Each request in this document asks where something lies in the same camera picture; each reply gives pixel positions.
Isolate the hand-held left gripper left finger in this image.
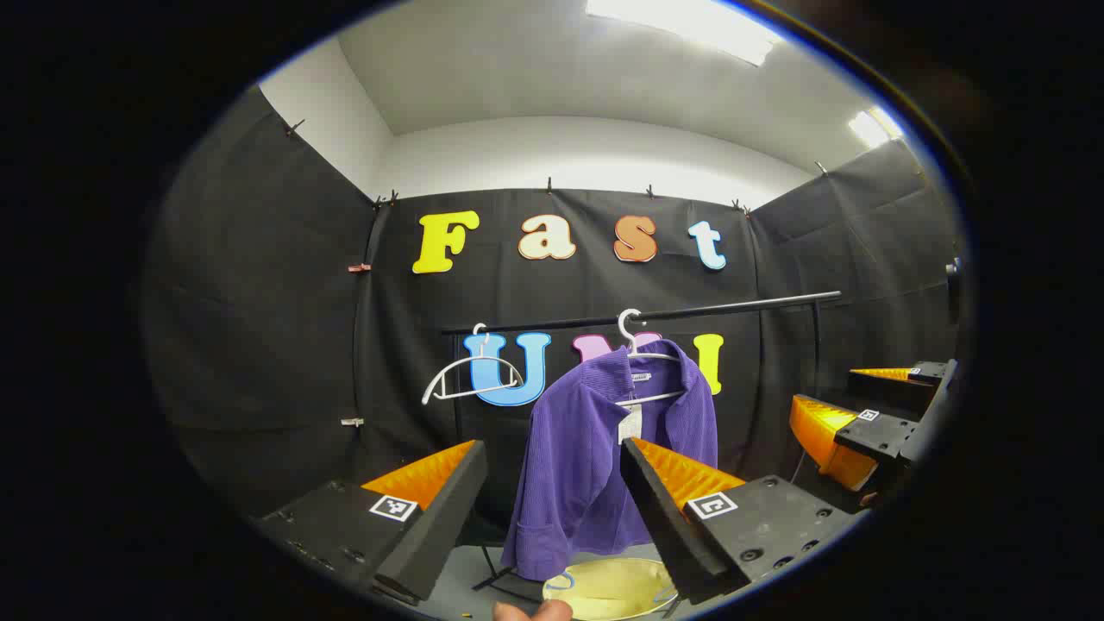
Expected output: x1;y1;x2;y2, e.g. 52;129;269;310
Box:
250;438;491;605

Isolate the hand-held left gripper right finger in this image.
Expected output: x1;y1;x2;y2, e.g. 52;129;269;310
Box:
619;436;870;606

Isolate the beige laundry hamper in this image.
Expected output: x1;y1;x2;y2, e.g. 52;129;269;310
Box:
542;556;682;621

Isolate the purple ribbed shirt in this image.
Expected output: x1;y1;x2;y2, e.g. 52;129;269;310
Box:
500;339;721;583

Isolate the white clothes hanger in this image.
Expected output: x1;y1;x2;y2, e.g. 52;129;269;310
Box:
421;323;527;406
614;308;688;408

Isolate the black clothes rack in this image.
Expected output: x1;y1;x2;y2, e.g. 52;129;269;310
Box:
440;291;844;605

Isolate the ceiling light panel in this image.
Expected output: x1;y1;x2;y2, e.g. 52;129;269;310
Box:
849;107;903;149
586;0;781;66

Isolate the black backdrop cloth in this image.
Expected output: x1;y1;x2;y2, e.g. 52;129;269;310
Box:
142;86;963;553

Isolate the row of small dark clips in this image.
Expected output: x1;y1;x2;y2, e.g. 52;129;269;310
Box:
285;119;831;216

